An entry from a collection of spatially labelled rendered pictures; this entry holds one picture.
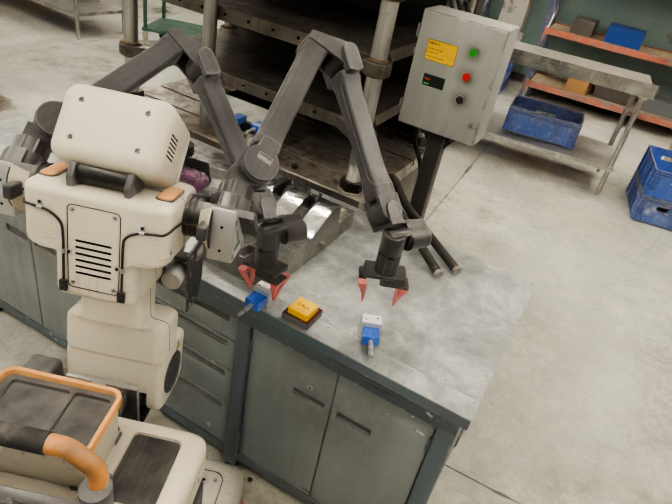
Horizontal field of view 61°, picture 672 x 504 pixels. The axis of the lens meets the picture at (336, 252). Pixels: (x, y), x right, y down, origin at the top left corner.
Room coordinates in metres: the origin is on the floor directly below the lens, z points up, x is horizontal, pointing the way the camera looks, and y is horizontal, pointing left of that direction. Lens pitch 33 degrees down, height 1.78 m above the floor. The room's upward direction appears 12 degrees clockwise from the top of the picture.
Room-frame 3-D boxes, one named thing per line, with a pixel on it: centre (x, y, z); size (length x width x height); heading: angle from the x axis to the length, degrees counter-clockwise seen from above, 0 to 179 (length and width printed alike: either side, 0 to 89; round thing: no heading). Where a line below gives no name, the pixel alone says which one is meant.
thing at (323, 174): (2.56, 0.38, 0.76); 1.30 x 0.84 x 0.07; 67
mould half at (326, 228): (1.52, 0.18, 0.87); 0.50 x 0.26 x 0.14; 157
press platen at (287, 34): (2.56, 0.37, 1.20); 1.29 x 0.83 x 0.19; 67
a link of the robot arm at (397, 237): (1.15, -0.13, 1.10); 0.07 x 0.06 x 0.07; 129
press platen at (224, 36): (2.56, 0.37, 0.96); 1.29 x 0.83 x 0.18; 67
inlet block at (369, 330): (1.10, -0.13, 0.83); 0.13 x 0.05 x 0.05; 4
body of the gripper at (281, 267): (1.18, 0.17, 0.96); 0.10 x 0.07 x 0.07; 67
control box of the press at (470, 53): (2.08, -0.29, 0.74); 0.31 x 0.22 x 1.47; 67
